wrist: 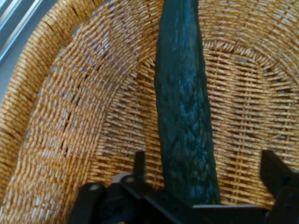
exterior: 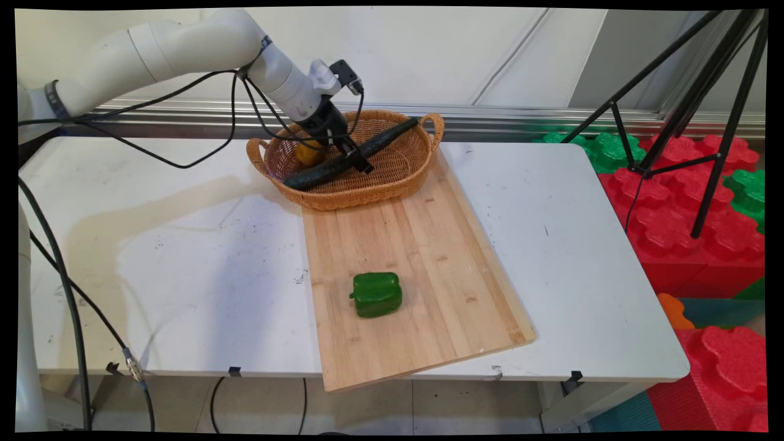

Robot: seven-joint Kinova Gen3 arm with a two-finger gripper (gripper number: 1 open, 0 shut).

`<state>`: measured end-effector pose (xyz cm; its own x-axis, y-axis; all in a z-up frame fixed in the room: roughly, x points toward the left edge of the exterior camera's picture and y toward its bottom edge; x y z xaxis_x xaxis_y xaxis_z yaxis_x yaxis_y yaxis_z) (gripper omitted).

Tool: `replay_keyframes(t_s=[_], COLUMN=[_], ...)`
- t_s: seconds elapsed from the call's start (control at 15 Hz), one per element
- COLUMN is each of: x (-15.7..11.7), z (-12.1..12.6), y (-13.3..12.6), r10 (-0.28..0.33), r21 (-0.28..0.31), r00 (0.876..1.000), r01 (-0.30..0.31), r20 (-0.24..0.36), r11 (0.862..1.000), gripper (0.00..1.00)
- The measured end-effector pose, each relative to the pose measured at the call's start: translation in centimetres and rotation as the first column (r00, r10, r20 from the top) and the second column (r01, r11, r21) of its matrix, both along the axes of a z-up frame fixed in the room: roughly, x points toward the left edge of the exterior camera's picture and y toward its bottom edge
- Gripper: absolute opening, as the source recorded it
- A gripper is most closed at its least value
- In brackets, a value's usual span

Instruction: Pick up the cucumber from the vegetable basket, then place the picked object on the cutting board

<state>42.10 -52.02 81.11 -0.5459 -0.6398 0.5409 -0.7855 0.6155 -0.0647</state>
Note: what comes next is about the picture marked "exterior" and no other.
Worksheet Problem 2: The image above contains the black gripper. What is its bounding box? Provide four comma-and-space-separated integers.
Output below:
299, 100, 375, 175

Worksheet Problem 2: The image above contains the dark green cucumber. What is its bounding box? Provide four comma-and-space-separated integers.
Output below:
282, 118, 420, 191

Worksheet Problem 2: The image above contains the green bell pepper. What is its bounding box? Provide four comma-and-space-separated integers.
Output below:
349, 272, 404, 319

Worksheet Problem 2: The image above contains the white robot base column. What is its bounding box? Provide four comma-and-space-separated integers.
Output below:
16, 202, 48, 433

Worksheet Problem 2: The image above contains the yellow orange fruit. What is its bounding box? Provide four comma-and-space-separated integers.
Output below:
295, 138, 326, 167

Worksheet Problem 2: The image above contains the woven wicker basket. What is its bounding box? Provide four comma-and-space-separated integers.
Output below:
246, 110, 446, 212

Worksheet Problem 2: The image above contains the wooden cutting board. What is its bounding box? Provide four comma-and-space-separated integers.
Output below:
301, 147, 538, 393

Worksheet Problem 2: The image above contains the green foam block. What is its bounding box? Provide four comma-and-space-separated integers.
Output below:
532, 131, 645, 175
722, 168, 767, 234

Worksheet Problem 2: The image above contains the black tripod stand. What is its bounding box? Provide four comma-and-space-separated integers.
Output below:
560, 9, 770, 239

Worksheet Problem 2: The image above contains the orange foam block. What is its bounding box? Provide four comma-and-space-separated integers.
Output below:
657, 293, 696, 331

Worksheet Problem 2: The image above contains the teal foam mat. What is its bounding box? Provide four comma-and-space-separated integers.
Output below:
679, 298, 766, 330

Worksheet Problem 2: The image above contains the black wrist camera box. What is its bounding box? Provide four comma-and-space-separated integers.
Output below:
329, 59, 366, 96

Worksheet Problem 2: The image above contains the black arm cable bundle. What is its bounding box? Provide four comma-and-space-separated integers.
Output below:
18, 67, 366, 170

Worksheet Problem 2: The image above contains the aluminium wall rail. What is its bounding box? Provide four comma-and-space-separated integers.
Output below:
61, 98, 766, 140

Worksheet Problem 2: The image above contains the thin cable with metal connector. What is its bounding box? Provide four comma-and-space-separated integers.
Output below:
28, 230, 156, 432

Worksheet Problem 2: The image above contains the thick black cable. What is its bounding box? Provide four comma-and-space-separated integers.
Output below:
17, 176, 94, 431

